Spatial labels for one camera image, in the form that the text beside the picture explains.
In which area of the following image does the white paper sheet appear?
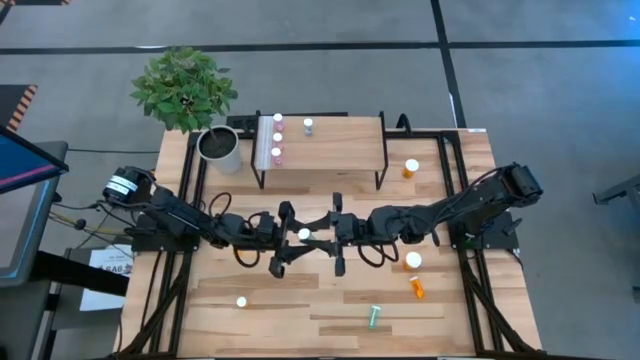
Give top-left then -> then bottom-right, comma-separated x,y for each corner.
79,244 -> 135,312

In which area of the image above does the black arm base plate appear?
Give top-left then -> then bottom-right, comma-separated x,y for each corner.
446,209 -> 520,250
130,213 -> 201,253

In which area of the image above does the grey furniture leg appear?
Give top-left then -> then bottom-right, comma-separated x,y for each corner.
592,173 -> 640,206

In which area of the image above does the wooden shelf black frame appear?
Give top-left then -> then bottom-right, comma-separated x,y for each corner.
251,109 -> 391,191

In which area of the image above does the black metal table frame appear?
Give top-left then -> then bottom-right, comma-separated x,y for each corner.
112,128 -> 544,359

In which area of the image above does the black orange striped floor mat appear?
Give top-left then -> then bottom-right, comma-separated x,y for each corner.
0,83 -> 39,132

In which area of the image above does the green plant in white pot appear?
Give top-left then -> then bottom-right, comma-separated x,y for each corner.
129,45 -> 244,176

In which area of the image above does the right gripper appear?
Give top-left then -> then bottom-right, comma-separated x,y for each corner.
299,191 -> 372,278

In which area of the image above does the blue screen monitor on stand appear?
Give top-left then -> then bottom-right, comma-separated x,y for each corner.
0,124 -> 70,290

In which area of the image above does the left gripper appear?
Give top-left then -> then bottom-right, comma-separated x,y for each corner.
251,200 -> 316,280

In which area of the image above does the black stand beam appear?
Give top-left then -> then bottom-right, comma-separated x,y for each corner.
30,249 -> 130,297

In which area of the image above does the black power strip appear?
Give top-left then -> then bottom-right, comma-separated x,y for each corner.
225,114 -> 260,133

